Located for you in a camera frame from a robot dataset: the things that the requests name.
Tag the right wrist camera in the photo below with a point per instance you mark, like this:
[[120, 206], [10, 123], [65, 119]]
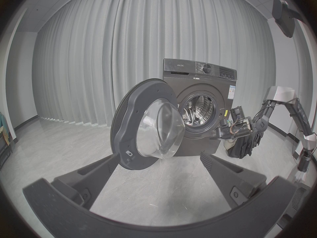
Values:
[[237, 111]]

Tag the grey washing machine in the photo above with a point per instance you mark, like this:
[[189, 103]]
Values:
[[208, 83]]

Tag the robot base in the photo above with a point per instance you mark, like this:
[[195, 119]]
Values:
[[301, 199]]

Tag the heap of dark clothes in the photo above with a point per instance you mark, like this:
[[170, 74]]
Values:
[[244, 146]]

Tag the cream laundry basket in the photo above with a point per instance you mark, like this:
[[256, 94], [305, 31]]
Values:
[[229, 145]]

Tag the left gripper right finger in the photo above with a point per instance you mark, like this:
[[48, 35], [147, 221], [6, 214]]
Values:
[[235, 180]]

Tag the washing machine door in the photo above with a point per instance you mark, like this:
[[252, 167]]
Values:
[[138, 100]]

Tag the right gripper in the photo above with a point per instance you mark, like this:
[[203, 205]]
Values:
[[235, 131]]

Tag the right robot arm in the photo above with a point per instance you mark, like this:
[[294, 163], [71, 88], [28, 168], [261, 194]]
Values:
[[281, 93]]

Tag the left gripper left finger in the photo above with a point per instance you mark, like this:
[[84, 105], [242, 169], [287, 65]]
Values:
[[81, 182]]

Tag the white curtain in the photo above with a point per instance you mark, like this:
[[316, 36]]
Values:
[[123, 53]]

